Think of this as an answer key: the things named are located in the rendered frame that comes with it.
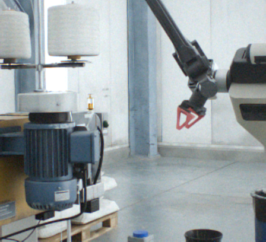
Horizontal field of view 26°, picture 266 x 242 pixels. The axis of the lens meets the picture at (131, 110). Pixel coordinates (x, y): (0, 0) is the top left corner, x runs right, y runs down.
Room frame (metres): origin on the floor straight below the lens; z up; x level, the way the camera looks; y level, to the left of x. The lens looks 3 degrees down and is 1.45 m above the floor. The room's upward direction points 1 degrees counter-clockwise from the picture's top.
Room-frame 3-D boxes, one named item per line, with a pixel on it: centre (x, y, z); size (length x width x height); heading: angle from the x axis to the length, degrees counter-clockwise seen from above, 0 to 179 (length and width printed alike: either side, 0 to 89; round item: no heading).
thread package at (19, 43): (1.92, 0.40, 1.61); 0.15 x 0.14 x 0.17; 61
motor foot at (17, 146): (1.67, 0.33, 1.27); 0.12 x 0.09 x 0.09; 151
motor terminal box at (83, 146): (1.66, 0.14, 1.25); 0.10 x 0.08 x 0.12; 176
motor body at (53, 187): (1.66, 0.24, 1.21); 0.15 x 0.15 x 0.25
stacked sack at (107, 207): (5.42, 0.45, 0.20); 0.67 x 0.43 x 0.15; 151
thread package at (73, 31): (1.79, 0.18, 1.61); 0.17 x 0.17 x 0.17
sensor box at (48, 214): (1.88, 0.29, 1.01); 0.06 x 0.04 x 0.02; 151
